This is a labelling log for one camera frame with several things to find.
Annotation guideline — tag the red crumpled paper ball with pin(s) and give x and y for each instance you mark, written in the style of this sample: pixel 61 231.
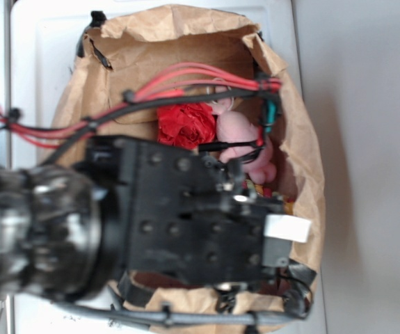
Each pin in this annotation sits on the red crumpled paper ball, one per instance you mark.
pixel 186 125

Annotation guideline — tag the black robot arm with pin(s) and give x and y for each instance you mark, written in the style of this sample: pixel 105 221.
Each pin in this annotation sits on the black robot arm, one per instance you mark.
pixel 51 233

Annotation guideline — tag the multicolour twisted rope toy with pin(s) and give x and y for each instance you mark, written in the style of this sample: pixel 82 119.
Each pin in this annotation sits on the multicolour twisted rope toy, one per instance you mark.
pixel 265 192

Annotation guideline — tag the pink plush bunny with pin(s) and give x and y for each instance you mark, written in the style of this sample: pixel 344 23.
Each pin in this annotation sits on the pink plush bunny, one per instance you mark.
pixel 234 127

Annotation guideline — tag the brown paper bag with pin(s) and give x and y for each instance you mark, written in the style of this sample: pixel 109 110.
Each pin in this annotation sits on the brown paper bag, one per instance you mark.
pixel 126 51

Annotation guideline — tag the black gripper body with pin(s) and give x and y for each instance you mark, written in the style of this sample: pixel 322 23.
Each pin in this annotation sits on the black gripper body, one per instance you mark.
pixel 169 211

